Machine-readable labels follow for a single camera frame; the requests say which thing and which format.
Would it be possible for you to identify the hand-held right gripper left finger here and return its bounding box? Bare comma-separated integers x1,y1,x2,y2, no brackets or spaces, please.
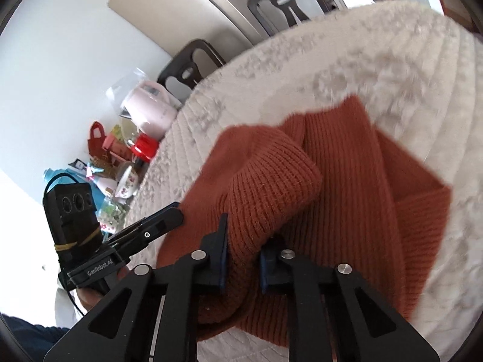
43,213,230,362

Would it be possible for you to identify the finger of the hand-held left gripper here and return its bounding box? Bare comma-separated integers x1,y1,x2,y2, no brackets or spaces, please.
109,201,181,244
107,208,185,262

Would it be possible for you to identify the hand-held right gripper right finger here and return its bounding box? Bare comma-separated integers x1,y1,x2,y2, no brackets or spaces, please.
260,236,440,362

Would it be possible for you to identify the rust knit sweater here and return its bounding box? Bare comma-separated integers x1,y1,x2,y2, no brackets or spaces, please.
155,95,452,348

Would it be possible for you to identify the person's left forearm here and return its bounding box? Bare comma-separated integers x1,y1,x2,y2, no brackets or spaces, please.
55,284,89,330

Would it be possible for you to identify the person's left hand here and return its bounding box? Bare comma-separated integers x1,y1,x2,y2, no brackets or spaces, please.
75,266,127,310

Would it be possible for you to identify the floral print packet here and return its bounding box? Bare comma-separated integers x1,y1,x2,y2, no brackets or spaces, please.
96,198,131,234

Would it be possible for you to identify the floral ceramic bowl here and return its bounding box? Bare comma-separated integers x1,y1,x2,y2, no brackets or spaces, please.
113,164,146,200

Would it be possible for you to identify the red lidded container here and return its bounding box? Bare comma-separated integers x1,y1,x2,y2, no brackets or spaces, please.
130,133,159,159

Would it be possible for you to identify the pink box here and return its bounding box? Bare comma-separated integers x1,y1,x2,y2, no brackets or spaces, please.
102,134,133,163

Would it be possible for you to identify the red gift bag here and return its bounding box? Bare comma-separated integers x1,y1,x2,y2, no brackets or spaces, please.
88,121,108,157

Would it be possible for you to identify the white electric kettle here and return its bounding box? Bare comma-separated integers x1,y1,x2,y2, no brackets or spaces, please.
121,80,182,140

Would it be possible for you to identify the person's dark blue clothing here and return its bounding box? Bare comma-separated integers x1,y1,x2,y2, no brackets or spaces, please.
0,314,70,362

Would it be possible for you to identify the clear plastic bag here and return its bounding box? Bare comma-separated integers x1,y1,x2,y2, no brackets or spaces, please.
105,68,148,119

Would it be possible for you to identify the silver refrigerator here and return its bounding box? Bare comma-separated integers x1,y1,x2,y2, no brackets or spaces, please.
170,0,302,44

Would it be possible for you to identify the white quilted table cover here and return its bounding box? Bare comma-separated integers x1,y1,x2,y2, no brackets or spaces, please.
124,0,483,362

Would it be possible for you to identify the black cable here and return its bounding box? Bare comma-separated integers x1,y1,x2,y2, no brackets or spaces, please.
42,173,82,197

